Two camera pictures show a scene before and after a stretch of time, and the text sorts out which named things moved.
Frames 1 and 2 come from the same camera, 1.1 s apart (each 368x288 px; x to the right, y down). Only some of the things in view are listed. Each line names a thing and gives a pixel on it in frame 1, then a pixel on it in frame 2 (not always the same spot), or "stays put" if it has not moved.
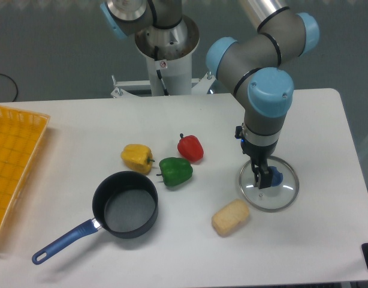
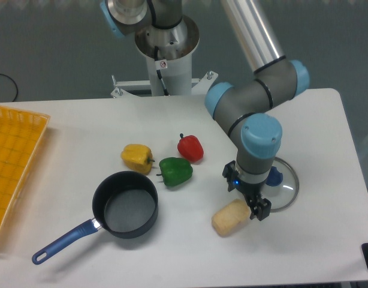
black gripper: (259, 155) → (252, 191)
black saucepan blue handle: (125, 204) stays put
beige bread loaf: (230, 216) stays put
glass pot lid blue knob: (282, 192) stays put
